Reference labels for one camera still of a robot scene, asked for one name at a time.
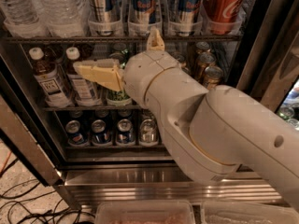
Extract clear plastic bin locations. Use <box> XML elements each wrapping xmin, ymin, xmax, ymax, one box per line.
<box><xmin>94</xmin><ymin>200</ymin><xmax>195</xmax><ymax>224</ymax></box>
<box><xmin>201</xmin><ymin>201</ymin><xmax>299</xmax><ymax>224</ymax></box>

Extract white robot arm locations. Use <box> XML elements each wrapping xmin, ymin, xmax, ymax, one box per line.
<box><xmin>74</xmin><ymin>29</ymin><xmax>299</xmax><ymax>210</ymax></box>

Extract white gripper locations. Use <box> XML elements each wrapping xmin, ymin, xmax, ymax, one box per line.
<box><xmin>73</xmin><ymin>27</ymin><xmax>180</xmax><ymax>108</ymax></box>

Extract left silver can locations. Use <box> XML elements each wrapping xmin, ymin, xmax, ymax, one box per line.
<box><xmin>139</xmin><ymin>119</ymin><xmax>158</xmax><ymax>146</ymax></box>

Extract front left green can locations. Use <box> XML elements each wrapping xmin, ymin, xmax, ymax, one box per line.
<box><xmin>106</xmin><ymin>90</ymin><xmax>132</xmax><ymax>106</ymax></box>

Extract right tea bottle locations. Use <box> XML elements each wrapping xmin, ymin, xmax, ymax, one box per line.
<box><xmin>66</xmin><ymin>47</ymin><xmax>100</xmax><ymax>106</ymax></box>

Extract middle pepsi can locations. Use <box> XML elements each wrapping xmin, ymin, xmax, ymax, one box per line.
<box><xmin>92</xmin><ymin>119</ymin><xmax>112</xmax><ymax>147</ymax></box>

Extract pepsi can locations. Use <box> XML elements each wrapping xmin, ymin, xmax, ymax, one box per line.
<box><xmin>65</xmin><ymin>120</ymin><xmax>89</xmax><ymax>147</ymax></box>
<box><xmin>92</xmin><ymin>119</ymin><xmax>112</xmax><ymax>147</ymax></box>
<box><xmin>116</xmin><ymin>119</ymin><xmax>135</xmax><ymax>145</ymax></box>

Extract water bottle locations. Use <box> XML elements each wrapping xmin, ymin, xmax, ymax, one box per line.
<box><xmin>40</xmin><ymin>0</ymin><xmax>84</xmax><ymax>38</ymax></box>
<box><xmin>0</xmin><ymin>0</ymin><xmax>49</xmax><ymax>38</ymax></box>

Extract tea bottle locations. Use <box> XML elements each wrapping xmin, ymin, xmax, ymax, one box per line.
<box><xmin>66</xmin><ymin>47</ymin><xmax>100</xmax><ymax>106</ymax></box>
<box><xmin>29</xmin><ymin>47</ymin><xmax>72</xmax><ymax>108</ymax></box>

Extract left water bottle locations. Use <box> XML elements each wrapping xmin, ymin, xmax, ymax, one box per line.
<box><xmin>0</xmin><ymin>0</ymin><xmax>49</xmax><ymax>38</ymax></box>

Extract right clear plastic bin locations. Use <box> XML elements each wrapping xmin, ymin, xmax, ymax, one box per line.
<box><xmin>201</xmin><ymin>201</ymin><xmax>299</xmax><ymax>224</ymax></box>

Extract front right gold can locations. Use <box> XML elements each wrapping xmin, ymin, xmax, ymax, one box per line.
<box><xmin>203</xmin><ymin>66</ymin><xmax>223</xmax><ymax>90</ymax></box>

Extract right water bottle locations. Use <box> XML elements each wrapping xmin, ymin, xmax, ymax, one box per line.
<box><xmin>40</xmin><ymin>0</ymin><xmax>84</xmax><ymax>38</ymax></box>

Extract red coca-cola can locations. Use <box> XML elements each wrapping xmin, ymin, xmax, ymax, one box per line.
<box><xmin>203</xmin><ymin>0</ymin><xmax>243</xmax><ymax>35</ymax></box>

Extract steel fridge door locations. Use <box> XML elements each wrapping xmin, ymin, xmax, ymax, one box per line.
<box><xmin>0</xmin><ymin>61</ymin><xmax>62</xmax><ymax>186</ymax></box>

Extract black floor cables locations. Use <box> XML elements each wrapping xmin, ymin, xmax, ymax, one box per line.
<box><xmin>0</xmin><ymin>157</ymin><xmax>96</xmax><ymax>224</ymax></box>

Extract left tea bottle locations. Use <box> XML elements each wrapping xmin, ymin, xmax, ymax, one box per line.
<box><xmin>29</xmin><ymin>47</ymin><xmax>72</xmax><ymax>108</ymax></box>

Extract redbull can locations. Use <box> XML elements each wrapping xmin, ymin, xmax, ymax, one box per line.
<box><xmin>128</xmin><ymin>0</ymin><xmax>160</xmax><ymax>36</ymax></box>
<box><xmin>88</xmin><ymin>0</ymin><xmax>122</xmax><ymax>36</ymax></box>
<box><xmin>168</xmin><ymin>0</ymin><xmax>201</xmax><ymax>36</ymax></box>

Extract left clear plastic bin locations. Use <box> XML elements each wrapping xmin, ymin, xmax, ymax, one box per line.
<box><xmin>94</xmin><ymin>200</ymin><xmax>195</xmax><ymax>224</ymax></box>

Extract left pepsi can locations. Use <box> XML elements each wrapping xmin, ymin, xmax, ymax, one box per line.
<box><xmin>65</xmin><ymin>120</ymin><xmax>89</xmax><ymax>147</ymax></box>

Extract steel fridge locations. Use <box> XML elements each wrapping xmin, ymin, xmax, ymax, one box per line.
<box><xmin>1</xmin><ymin>0</ymin><xmax>298</xmax><ymax>208</ymax></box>

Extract right pepsi can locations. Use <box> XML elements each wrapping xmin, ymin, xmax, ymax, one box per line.
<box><xmin>116</xmin><ymin>119</ymin><xmax>135</xmax><ymax>145</ymax></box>

